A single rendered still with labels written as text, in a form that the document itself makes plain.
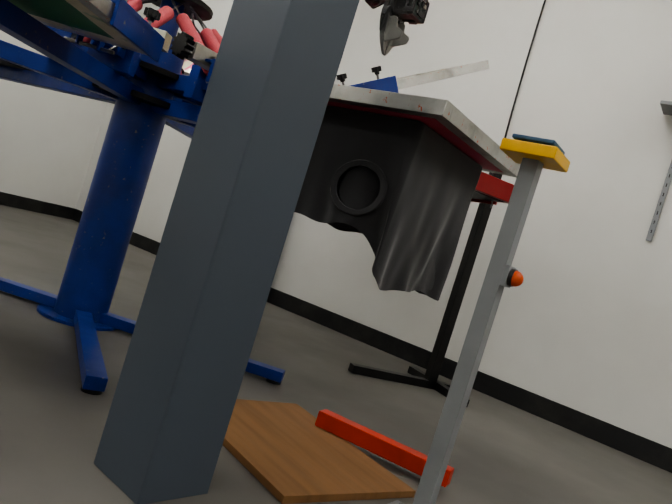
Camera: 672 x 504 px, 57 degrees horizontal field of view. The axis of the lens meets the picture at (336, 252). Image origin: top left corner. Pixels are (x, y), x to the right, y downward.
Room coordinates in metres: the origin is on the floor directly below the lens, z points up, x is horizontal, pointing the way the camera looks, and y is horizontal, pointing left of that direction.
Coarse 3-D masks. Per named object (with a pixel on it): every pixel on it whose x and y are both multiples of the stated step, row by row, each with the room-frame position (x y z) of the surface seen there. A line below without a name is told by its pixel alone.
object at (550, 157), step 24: (504, 144) 1.44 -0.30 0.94; (528, 144) 1.41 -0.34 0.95; (528, 168) 1.44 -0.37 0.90; (552, 168) 1.48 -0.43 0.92; (528, 192) 1.43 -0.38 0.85; (504, 216) 1.45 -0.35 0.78; (504, 240) 1.44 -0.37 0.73; (504, 264) 1.43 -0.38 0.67; (480, 312) 1.45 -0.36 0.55; (480, 336) 1.44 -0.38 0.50; (480, 360) 1.46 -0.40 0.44; (456, 384) 1.45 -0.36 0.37; (456, 408) 1.44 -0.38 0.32; (456, 432) 1.46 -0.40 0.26; (432, 456) 1.45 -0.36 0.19; (432, 480) 1.44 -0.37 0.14
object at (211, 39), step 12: (132, 0) 2.26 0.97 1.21; (144, 0) 2.46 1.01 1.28; (156, 0) 2.49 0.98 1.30; (168, 12) 2.26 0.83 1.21; (156, 24) 2.18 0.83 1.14; (180, 24) 2.28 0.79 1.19; (192, 24) 2.28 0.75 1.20; (204, 24) 2.46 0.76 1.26; (192, 36) 2.24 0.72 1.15; (204, 36) 2.39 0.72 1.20; (216, 36) 2.46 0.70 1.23; (216, 48) 2.35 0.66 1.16; (204, 72) 2.19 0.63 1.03
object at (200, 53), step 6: (198, 42) 1.83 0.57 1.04; (198, 48) 1.84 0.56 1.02; (204, 48) 1.85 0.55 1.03; (192, 54) 1.83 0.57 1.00; (198, 54) 1.84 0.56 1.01; (204, 54) 1.86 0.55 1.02; (210, 54) 1.88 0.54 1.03; (216, 54) 1.89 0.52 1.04; (192, 60) 1.86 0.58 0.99; (198, 60) 1.85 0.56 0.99; (204, 60) 1.86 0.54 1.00; (204, 66) 1.89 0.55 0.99
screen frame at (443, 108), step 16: (336, 96) 1.58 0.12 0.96; (352, 96) 1.56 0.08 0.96; (368, 96) 1.53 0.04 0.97; (384, 96) 1.51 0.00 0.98; (400, 96) 1.48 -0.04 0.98; (416, 96) 1.46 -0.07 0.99; (400, 112) 1.51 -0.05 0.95; (416, 112) 1.46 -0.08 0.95; (432, 112) 1.43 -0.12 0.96; (448, 112) 1.43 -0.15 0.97; (448, 128) 1.52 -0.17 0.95; (464, 128) 1.52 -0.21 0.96; (480, 144) 1.61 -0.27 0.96; (496, 144) 1.70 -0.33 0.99; (496, 160) 1.73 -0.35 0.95; (512, 160) 1.82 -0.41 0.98; (512, 176) 1.90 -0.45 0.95
